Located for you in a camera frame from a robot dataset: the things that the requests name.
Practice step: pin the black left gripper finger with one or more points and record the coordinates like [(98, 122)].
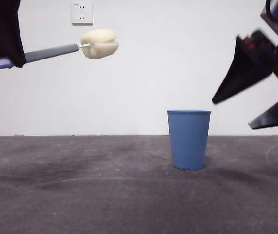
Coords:
[(0, 29)]

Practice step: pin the blue ribbed plastic cup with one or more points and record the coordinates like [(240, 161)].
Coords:
[(189, 141)]

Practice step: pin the cream sponge cup brush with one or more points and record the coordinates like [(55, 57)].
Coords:
[(100, 44)]

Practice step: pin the white wall power socket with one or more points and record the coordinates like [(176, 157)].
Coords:
[(82, 13)]

